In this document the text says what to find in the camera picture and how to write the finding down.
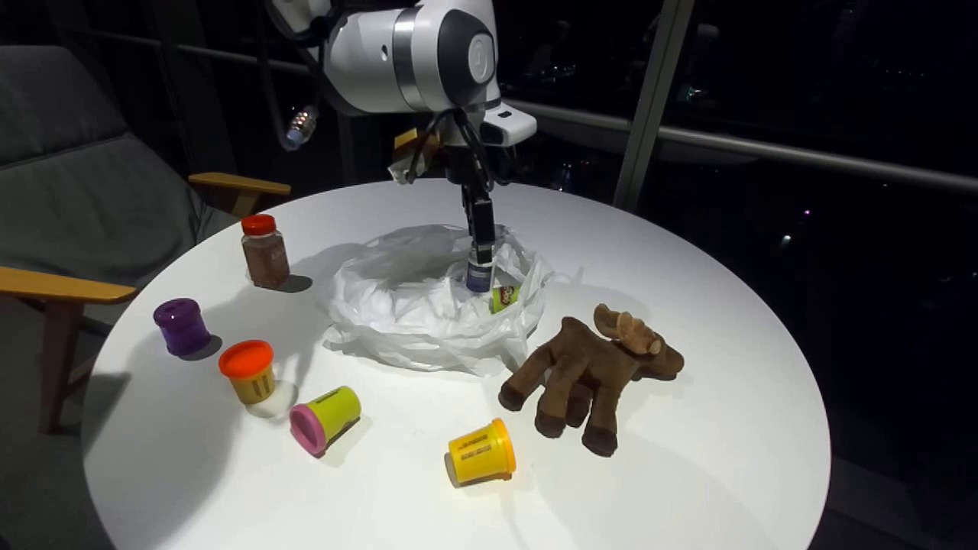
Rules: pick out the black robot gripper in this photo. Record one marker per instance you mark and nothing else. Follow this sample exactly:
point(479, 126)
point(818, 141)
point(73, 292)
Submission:
point(473, 175)

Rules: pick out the white plastic bag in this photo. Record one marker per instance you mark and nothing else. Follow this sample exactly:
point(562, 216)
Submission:
point(403, 303)

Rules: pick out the brown plush moose toy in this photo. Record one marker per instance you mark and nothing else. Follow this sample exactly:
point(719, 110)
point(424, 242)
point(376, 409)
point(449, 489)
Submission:
point(582, 374)

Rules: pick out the red lid spice jar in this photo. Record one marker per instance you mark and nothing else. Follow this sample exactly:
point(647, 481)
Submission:
point(264, 250)

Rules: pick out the yellow play dough tub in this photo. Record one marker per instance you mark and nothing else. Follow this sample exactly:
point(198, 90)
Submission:
point(484, 454)

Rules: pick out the red lid play dough tub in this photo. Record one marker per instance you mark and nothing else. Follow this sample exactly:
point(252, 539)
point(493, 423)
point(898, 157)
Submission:
point(249, 366)

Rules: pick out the pink lid yellow dough tub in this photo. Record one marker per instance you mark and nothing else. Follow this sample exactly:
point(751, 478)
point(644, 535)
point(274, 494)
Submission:
point(319, 423)

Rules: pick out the purple lid play dough tub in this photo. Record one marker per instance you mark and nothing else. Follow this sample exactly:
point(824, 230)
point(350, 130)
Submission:
point(181, 324)

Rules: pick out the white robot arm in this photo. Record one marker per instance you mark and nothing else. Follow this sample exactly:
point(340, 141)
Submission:
point(429, 56)

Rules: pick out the metal window railing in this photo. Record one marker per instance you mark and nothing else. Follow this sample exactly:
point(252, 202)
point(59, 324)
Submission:
point(712, 141)

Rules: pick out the grey armchair with wooden arms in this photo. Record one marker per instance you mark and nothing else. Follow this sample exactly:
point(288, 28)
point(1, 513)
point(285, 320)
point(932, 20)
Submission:
point(86, 208)

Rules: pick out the wrist camera mount board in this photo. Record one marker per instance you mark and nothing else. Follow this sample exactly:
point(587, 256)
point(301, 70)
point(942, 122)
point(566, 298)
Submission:
point(413, 154)

